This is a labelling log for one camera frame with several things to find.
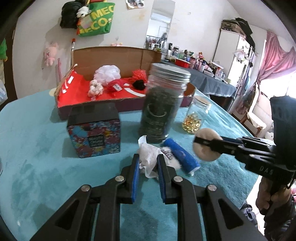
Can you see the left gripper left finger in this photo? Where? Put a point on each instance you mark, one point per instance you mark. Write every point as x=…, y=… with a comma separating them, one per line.
x=101, y=218

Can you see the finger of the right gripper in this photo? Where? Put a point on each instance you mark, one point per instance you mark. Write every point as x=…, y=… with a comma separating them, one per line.
x=250, y=142
x=223, y=147

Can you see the cream lace scrunchie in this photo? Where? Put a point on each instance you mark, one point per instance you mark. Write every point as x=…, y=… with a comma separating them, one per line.
x=95, y=88

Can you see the black fluffy pom pom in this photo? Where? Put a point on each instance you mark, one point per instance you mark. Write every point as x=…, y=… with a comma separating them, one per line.
x=139, y=85

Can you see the wall mirror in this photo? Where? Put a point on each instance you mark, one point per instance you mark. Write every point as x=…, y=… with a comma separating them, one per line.
x=159, y=24

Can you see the orange handled mop stick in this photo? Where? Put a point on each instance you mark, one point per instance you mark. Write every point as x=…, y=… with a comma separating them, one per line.
x=72, y=52

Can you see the pink curtain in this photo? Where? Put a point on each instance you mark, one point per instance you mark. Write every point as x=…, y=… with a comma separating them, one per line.
x=276, y=63

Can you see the white refrigerator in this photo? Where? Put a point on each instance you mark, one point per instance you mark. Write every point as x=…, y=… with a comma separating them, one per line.
x=234, y=54

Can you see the white plush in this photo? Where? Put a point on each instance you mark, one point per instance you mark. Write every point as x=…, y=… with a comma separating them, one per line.
x=148, y=158

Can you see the grey covered side table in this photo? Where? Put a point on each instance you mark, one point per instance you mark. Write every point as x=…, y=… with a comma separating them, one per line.
x=208, y=85

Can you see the tall jar of dark tea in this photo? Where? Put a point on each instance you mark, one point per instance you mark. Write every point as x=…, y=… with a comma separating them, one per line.
x=164, y=94

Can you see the red mesh ball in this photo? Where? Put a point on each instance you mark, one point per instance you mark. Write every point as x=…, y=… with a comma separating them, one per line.
x=139, y=74

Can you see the small jar of gold capsules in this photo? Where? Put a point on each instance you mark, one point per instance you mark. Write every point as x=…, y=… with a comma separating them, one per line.
x=196, y=114

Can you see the green plush on door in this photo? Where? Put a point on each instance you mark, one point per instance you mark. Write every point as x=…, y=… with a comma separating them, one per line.
x=3, y=48

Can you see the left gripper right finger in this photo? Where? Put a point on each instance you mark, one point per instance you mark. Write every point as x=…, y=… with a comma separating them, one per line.
x=194, y=208

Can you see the pink plush behind box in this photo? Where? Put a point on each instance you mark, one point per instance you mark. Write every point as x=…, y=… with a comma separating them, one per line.
x=117, y=44

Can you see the blue rolled cloth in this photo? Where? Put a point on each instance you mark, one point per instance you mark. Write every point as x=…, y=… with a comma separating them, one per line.
x=186, y=160

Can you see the white pink bath pouf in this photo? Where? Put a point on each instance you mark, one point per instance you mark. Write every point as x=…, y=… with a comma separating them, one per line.
x=106, y=74

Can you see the black colourful gift box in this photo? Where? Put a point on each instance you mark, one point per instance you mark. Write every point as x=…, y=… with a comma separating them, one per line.
x=94, y=129

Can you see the cardboard box red inside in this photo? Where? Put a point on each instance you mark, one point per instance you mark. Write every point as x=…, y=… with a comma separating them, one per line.
x=73, y=88

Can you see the black bag on wall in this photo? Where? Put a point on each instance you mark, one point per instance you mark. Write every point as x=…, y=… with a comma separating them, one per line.
x=69, y=18

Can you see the right hand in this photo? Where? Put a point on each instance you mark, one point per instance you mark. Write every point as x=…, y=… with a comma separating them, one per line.
x=278, y=205

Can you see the red tray on side table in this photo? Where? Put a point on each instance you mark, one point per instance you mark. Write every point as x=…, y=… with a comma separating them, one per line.
x=182, y=63

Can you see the green tote bag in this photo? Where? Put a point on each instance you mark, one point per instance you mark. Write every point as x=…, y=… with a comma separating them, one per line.
x=95, y=18

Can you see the beige powder puff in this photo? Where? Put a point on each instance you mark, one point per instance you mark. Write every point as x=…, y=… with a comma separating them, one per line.
x=204, y=152

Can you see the pink plush on wall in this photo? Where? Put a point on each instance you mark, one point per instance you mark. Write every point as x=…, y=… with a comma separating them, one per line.
x=50, y=52

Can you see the red knitted plush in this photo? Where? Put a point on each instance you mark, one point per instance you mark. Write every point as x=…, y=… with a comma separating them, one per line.
x=115, y=85

